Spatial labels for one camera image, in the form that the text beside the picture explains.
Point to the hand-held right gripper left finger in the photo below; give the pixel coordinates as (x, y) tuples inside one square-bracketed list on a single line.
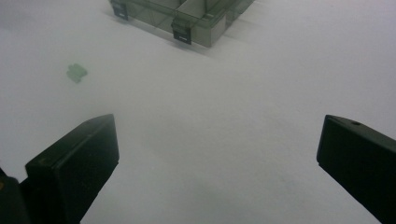
[(71, 168)]

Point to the white table sheet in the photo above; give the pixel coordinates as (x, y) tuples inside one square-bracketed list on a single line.
[(218, 124)]

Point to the small green plastic piece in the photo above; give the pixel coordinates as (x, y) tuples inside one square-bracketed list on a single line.
[(76, 73)]

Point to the clear plastic organizer box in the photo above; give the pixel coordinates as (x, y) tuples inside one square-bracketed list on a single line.
[(199, 21)]

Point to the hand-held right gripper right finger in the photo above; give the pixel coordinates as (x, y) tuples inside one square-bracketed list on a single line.
[(361, 158)]

